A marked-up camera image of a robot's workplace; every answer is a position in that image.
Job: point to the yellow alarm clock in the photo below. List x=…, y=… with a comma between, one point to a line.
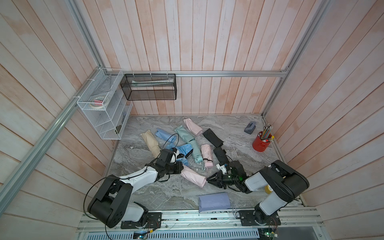
x=268, y=189

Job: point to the tape roll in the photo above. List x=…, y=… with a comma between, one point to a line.
x=99, y=102

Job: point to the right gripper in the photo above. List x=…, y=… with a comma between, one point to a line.
x=218, y=181

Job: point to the black mesh basket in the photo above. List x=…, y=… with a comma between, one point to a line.
x=149, y=87

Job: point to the mint green umbrella sleeve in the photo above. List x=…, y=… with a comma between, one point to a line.
x=184, y=134

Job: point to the black umbrella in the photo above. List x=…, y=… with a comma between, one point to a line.
x=221, y=156

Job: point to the white wire shelf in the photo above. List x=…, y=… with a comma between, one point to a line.
x=109, y=122

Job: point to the small pink umbrella sleeve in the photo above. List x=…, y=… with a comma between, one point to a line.
x=193, y=128

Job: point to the blue umbrella sleeve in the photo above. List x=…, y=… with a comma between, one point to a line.
x=169, y=139

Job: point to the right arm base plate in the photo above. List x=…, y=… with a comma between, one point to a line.
x=258, y=218

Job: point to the black umbrella sleeve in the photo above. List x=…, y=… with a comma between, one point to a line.
x=212, y=138

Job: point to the lavender umbrella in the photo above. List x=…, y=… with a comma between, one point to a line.
x=211, y=202

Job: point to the blue umbrella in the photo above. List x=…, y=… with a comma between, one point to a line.
x=184, y=152

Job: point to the small pink umbrella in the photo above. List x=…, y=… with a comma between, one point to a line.
x=207, y=156

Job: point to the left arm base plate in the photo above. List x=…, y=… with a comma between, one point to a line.
x=148, y=221

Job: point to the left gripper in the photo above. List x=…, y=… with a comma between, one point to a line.
x=178, y=164

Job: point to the red pencil cup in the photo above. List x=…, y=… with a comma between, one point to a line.
x=263, y=139

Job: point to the beige umbrella sleeve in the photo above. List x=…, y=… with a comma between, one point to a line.
x=152, y=143

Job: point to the grey stapler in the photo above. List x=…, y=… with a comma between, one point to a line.
x=249, y=129

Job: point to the large pink umbrella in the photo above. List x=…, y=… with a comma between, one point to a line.
x=193, y=177

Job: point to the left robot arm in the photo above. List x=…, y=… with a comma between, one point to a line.
x=111, y=203

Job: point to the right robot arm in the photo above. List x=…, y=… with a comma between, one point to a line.
x=286, y=183

